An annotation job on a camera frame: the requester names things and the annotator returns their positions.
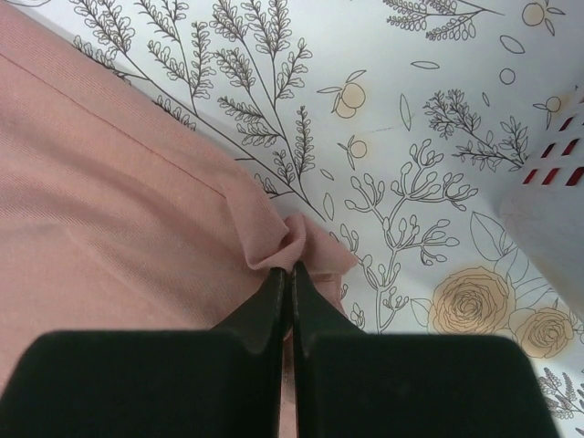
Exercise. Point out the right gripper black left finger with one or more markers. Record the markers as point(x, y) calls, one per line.
point(220, 382)

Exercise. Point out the white plastic laundry basket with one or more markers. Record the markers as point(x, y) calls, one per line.
point(543, 211)

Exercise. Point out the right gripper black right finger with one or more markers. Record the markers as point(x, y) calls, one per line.
point(353, 384)

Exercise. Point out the floral patterned table cloth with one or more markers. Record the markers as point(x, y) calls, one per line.
point(397, 124)

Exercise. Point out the pink t shirt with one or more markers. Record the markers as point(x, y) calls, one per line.
point(114, 216)

